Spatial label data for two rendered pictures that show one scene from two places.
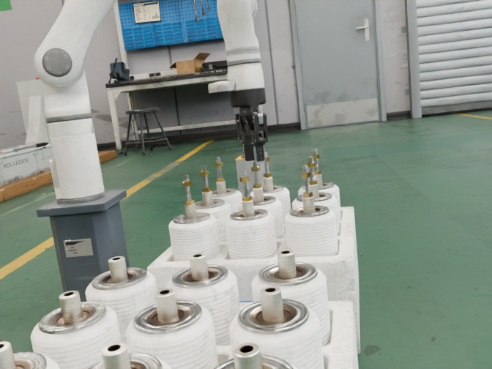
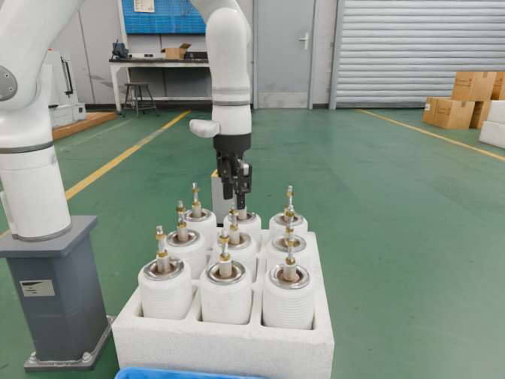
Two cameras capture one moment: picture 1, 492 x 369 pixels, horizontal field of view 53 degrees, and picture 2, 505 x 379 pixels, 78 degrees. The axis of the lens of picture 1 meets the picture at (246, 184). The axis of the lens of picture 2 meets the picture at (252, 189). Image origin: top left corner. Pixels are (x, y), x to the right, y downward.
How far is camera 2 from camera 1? 0.45 m
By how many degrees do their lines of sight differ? 13
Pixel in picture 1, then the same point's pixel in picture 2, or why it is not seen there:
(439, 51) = (353, 64)
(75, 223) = (33, 265)
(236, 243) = (211, 306)
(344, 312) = not seen: outside the picture
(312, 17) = (269, 26)
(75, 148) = (29, 184)
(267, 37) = not seen: hidden behind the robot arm
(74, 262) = (34, 301)
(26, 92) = not seen: hidden behind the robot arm
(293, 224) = (273, 295)
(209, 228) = (182, 284)
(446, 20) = (361, 41)
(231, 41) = (219, 78)
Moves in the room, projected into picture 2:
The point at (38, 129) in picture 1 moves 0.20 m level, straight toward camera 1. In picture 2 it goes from (49, 92) to (49, 93)
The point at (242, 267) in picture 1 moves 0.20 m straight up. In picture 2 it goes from (216, 337) to (210, 234)
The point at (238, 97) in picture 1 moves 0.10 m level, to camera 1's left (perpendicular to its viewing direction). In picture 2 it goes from (222, 142) to (167, 144)
